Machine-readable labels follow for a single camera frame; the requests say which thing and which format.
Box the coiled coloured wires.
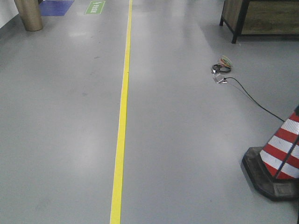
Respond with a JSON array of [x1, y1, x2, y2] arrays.
[[212, 55, 233, 73]]

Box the black floor cable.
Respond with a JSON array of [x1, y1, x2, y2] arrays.
[[223, 77, 286, 122]]

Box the floor power socket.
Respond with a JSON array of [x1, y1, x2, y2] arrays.
[[213, 73, 227, 84]]

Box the far green floor sticker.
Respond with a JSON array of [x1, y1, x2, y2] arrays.
[[85, 0, 106, 14]]

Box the yellow floor line tape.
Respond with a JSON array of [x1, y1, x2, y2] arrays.
[[109, 0, 133, 224]]

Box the wooden black framed cabinet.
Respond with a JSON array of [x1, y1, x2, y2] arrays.
[[219, 0, 299, 44]]

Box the blue floor mat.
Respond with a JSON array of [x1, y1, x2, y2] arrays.
[[39, 0, 74, 16]]

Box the left striped traffic cone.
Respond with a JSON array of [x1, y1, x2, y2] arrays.
[[242, 107, 299, 201]]

